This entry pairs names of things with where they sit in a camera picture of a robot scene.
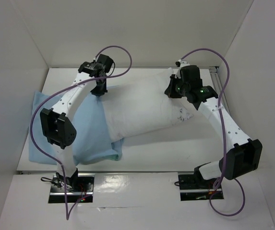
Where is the white pillow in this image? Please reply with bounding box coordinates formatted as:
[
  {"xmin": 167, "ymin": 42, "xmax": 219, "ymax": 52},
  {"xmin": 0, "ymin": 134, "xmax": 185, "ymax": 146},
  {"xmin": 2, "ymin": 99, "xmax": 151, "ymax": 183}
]
[{"xmin": 101, "ymin": 68, "xmax": 193, "ymax": 142}]

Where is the blue green pillowcase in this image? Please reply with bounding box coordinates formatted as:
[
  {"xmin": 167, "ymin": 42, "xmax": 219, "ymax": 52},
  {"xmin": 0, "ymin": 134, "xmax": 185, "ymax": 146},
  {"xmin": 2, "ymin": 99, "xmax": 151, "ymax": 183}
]
[{"xmin": 28, "ymin": 91, "xmax": 123, "ymax": 165}]

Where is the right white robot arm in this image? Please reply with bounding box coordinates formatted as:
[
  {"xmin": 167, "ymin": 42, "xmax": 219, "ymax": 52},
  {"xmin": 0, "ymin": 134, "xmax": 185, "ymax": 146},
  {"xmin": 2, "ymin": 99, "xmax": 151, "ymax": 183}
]
[{"xmin": 165, "ymin": 61, "xmax": 263, "ymax": 188}]

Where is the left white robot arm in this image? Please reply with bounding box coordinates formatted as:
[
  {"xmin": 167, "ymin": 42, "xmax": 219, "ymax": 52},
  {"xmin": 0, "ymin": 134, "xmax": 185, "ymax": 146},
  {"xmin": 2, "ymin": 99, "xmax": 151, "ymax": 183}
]
[{"xmin": 40, "ymin": 54, "xmax": 115, "ymax": 191}]

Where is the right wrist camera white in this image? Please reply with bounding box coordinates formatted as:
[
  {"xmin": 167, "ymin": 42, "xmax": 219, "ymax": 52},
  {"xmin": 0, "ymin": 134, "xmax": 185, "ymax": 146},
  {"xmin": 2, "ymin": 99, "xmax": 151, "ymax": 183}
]
[{"xmin": 175, "ymin": 59, "xmax": 190, "ymax": 71}]

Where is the aluminium rail frame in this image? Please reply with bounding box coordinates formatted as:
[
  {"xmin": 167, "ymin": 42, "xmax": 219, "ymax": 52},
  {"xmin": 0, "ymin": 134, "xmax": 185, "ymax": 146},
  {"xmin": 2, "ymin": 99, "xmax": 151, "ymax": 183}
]
[{"xmin": 209, "ymin": 66, "xmax": 230, "ymax": 113}]

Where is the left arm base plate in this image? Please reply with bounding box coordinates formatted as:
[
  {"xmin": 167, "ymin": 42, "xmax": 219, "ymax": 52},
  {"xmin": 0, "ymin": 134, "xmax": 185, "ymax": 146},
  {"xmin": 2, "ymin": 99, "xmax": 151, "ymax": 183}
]
[{"xmin": 41, "ymin": 173, "xmax": 95, "ymax": 204}]

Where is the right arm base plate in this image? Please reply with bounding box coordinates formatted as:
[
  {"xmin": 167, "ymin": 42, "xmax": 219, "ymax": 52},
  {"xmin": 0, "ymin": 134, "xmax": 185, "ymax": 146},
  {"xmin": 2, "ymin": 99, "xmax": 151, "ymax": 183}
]
[{"xmin": 174, "ymin": 172, "xmax": 224, "ymax": 201}]

